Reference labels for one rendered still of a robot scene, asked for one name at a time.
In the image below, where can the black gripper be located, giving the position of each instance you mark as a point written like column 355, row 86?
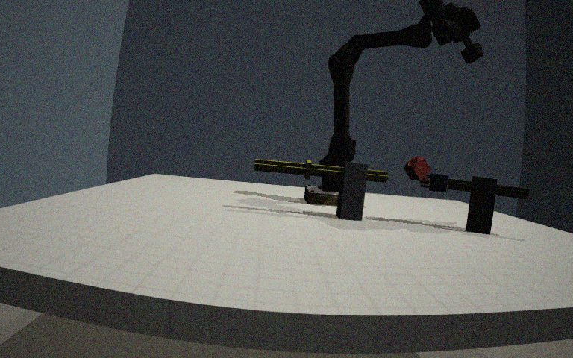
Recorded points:
column 472, row 51

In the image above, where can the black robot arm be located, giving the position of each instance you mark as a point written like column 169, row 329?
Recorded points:
column 341, row 67

